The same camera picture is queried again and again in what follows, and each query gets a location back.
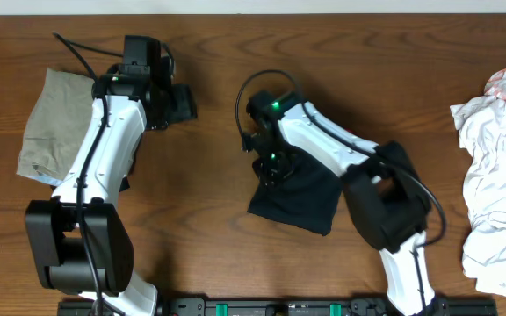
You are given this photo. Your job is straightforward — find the black leggings with red waistband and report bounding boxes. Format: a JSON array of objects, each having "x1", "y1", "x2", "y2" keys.
[{"x1": 248, "y1": 141, "x2": 430, "y2": 248}]

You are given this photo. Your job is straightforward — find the white crumpled garment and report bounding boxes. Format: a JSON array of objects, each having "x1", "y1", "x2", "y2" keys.
[{"x1": 450, "y1": 68, "x2": 506, "y2": 297}]

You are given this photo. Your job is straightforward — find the black cloth under bag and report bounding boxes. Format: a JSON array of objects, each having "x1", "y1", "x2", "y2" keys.
[{"x1": 119, "y1": 176, "x2": 130, "y2": 192}]

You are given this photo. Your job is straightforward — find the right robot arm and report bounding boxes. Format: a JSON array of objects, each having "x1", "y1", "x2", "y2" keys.
[{"x1": 243, "y1": 90, "x2": 442, "y2": 315}]

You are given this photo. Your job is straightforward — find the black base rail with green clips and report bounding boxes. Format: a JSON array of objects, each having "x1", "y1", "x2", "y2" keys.
[{"x1": 57, "y1": 296, "x2": 500, "y2": 316}]

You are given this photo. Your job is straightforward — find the olive green fabric bag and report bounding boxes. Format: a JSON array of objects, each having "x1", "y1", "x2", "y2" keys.
[{"x1": 17, "y1": 68, "x2": 93, "y2": 186}]

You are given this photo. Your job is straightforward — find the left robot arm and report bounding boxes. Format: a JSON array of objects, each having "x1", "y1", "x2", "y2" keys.
[{"x1": 25, "y1": 61, "x2": 197, "y2": 315}]

